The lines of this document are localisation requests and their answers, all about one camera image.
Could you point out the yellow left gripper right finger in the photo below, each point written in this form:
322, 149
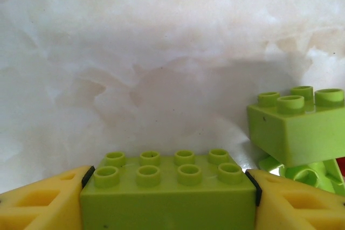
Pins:
302, 211

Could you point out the long lime green lego brick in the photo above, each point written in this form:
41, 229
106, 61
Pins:
167, 208

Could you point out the square lime green lego brick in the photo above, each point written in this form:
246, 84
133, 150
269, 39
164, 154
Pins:
310, 138

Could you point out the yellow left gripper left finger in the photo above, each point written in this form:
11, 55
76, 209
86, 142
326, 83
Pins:
40, 208

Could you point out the red lego brick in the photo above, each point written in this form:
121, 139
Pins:
341, 161

